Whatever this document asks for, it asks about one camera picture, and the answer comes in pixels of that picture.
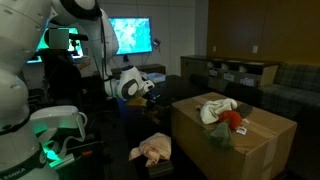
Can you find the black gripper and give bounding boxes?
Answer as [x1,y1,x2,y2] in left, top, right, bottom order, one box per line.
[143,91,162,117]

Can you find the pink cloth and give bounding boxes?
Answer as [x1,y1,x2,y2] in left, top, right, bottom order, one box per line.
[128,132,173,168]

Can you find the white towel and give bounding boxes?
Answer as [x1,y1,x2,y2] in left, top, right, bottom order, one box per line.
[199,98,239,125]

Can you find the grey rectangular block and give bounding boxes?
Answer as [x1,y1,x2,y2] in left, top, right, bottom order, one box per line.
[235,102,254,119]

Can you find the large cardboard box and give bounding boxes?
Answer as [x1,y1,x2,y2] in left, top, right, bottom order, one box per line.
[171,92,298,180]

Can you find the operator hand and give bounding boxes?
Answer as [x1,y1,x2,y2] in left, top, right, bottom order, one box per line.
[79,58,92,69]

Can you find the light blue plastic bin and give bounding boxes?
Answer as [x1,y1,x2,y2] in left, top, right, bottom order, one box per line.
[146,72,167,84]

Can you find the wooden cabinet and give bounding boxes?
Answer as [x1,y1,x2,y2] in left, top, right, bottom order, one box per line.
[180,55,280,89]

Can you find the person in dark shirt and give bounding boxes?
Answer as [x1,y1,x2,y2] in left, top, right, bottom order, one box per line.
[41,29,92,108]

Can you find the green plaid sofa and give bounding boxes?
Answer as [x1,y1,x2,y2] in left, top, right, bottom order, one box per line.
[259,63,320,118]

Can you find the small wall webcam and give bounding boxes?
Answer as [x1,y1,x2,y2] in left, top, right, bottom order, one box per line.
[152,38,163,51]

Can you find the large wall monitor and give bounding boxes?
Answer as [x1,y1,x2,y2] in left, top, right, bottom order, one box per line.
[108,17,154,56]

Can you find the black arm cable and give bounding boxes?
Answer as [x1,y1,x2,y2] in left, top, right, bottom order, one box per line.
[98,14,116,83]

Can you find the small wall monitor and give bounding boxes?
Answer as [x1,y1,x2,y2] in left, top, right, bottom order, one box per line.
[26,27,84,64]

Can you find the black camera on stand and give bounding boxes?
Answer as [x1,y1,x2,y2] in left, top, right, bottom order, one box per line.
[68,32,90,56]

